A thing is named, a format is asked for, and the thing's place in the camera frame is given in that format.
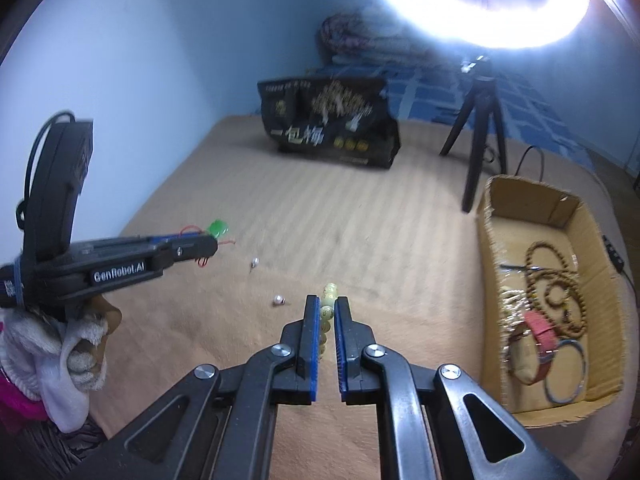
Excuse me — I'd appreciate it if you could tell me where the cardboard box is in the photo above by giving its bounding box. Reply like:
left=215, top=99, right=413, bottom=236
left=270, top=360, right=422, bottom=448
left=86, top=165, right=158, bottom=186
left=474, top=175, right=626, bottom=430

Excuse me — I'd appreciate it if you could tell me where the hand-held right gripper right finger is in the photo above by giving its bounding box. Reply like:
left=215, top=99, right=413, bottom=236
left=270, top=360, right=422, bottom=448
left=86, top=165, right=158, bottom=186
left=334, top=296, right=581, bottom=480

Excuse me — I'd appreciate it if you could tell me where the white pearl necklace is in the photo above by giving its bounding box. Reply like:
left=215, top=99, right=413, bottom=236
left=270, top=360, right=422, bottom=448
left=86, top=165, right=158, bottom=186
left=500, top=287, right=531, bottom=331

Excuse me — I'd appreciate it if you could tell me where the dark striped cloth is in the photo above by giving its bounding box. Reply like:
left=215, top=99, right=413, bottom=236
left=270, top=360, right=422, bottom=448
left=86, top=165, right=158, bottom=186
left=15, top=410, right=111, bottom=480

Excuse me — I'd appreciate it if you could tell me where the black tripod stand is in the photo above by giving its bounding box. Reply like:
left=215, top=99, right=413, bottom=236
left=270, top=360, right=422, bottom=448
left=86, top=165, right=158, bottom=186
left=439, top=54, right=509, bottom=213

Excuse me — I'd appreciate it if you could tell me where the black camera cable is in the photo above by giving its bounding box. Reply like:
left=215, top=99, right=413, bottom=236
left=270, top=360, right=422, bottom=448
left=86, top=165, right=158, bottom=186
left=14, top=109, right=76, bottom=231

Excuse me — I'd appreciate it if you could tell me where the leather strap wristwatch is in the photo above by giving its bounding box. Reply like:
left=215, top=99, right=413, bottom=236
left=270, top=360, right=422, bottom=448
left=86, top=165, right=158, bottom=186
left=506, top=310, right=561, bottom=386

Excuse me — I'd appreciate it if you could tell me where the black printed bag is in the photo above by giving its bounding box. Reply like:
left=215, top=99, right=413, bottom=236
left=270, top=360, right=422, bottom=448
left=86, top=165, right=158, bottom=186
left=256, top=76, right=402, bottom=170

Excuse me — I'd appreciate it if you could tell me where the blue patterned bed sheet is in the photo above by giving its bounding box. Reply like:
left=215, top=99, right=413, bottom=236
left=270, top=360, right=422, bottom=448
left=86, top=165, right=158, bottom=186
left=305, top=60, right=596, bottom=166

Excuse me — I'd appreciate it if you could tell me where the folded patterned quilt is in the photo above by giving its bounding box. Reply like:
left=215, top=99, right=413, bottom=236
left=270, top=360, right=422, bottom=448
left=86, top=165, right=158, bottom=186
left=315, top=7, right=451, bottom=68

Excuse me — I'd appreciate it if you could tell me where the black cable with inline switch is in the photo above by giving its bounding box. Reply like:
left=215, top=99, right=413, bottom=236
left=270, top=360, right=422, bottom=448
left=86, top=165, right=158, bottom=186
left=515, top=146, right=640, bottom=311

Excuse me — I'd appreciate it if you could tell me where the brown wooden bead necklace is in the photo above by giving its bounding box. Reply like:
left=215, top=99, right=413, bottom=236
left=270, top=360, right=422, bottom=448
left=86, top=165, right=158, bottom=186
left=522, top=241, right=587, bottom=338

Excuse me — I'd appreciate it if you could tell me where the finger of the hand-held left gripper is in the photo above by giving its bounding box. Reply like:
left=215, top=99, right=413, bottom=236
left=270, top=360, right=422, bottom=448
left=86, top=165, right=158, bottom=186
left=150, top=236, right=219, bottom=275
left=75, top=232, right=210, bottom=248

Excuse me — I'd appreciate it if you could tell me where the green pendant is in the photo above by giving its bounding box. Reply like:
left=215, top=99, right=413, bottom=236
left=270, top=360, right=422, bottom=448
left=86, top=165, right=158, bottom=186
left=165, top=219, right=236, bottom=268

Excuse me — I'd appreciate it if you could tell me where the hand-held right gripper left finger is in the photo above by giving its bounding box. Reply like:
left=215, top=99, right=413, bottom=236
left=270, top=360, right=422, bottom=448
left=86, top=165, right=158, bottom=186
left=65, top=294, right=321, bottom=480

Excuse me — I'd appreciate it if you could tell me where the thin dark bangle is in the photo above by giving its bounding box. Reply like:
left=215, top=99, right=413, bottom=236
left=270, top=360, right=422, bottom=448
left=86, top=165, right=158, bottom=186
left=544, top=338, right=587, bottom=404

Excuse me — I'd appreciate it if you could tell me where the cream bead bracelet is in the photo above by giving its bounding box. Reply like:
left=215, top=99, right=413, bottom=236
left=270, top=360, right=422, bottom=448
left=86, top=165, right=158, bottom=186
left=317, top=282, right=340, bottom=361

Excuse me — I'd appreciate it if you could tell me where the person's left hand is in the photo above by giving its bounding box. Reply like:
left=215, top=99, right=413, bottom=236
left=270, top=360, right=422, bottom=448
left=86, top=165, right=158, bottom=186
left=0, top=295, right=123, bottom=433

